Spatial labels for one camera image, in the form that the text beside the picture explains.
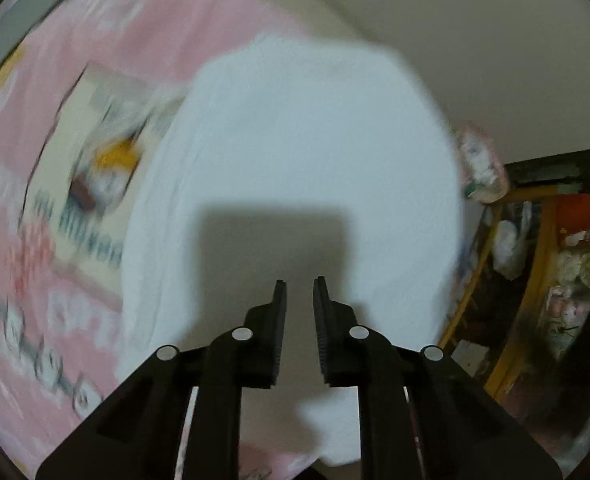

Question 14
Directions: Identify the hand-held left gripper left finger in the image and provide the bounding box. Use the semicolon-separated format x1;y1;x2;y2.
36;279;288;480

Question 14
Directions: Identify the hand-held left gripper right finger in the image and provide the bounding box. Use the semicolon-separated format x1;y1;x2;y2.
313;275;563;480

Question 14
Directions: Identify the white zip hoodie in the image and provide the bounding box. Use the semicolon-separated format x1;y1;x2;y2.
115;32;466;466

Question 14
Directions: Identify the white plastic bag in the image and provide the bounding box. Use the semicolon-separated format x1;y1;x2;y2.
491;202;534;281

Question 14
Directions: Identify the wooden shelf with clutter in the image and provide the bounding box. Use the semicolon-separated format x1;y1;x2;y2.
439;185;590;403

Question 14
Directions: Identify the pink floral bag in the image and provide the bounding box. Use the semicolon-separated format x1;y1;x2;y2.
454;120;510;204

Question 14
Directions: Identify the red box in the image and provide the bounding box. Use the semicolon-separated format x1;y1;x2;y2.
556;194;590;247

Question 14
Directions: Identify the pink printed bedspread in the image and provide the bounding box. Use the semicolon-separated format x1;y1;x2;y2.
0;0;326;480

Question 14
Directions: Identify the grey laptop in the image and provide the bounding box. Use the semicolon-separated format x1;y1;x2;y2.
0;0;92;63

